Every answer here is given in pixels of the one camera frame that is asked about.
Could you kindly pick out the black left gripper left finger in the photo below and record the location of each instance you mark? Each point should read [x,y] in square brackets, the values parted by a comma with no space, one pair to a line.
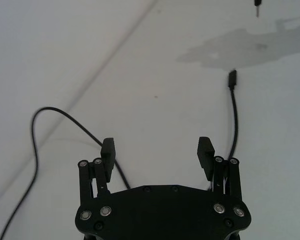
[107,160]

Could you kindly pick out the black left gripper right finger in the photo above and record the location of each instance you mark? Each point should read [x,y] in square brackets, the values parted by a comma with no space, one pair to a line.
[205,155]

